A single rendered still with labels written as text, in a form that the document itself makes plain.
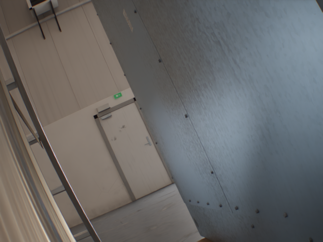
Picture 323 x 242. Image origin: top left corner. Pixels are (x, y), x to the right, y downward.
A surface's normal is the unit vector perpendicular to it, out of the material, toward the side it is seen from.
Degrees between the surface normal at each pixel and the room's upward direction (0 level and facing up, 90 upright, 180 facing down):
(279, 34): 90
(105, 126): 90
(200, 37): 90
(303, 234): 90
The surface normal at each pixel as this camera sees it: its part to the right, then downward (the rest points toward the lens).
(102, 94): 0.11, -0.14
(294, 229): -0.90, 0.40
